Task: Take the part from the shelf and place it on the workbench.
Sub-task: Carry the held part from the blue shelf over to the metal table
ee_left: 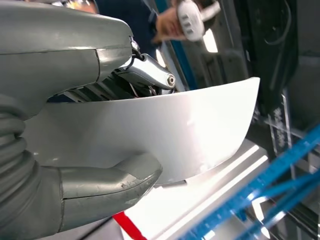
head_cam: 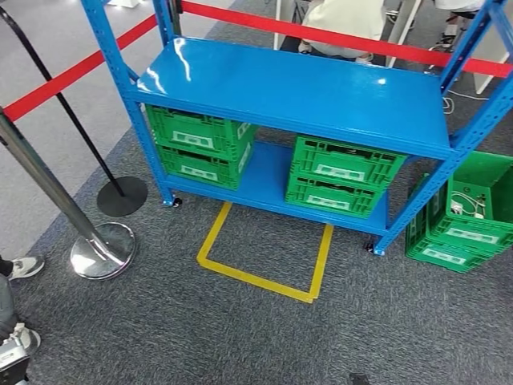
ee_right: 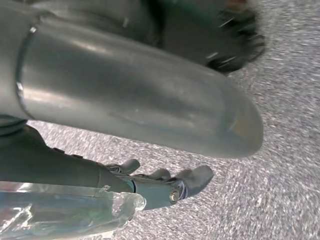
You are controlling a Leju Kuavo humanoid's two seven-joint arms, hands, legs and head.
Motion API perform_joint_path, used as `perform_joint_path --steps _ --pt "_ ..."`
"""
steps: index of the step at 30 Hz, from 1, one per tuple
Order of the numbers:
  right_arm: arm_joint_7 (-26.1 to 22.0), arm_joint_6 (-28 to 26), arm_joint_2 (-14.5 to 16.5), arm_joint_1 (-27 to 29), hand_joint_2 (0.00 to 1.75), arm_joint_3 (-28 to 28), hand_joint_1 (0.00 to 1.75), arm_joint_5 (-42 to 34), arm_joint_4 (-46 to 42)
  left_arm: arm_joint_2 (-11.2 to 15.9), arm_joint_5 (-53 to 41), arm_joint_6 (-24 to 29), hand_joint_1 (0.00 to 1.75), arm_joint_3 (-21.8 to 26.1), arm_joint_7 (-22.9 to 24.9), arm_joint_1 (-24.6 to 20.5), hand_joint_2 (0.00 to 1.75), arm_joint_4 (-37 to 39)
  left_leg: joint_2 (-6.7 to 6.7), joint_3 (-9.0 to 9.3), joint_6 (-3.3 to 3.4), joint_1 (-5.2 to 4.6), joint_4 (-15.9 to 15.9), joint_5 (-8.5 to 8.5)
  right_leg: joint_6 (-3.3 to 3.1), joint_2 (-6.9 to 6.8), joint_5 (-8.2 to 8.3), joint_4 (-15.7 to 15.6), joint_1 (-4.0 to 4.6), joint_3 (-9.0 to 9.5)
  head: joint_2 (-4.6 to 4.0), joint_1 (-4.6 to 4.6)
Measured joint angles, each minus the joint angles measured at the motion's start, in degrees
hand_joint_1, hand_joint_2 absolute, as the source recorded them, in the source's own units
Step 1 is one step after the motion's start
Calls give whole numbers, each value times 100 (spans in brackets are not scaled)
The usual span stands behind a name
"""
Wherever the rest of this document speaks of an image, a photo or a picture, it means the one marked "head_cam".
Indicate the black barrier stanchion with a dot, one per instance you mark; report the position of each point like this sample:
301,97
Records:
122,196

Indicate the chrome barrier stanchion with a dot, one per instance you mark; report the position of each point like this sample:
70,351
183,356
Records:
104,252

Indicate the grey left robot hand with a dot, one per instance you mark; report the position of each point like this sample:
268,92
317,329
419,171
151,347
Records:
7,308

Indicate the dark barrier post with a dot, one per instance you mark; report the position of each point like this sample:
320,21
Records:
174,16

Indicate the blue metal shelf rack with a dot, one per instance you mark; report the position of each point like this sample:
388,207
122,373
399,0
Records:
300,90

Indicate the person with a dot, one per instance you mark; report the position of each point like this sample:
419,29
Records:
28,267
456,4
345,21

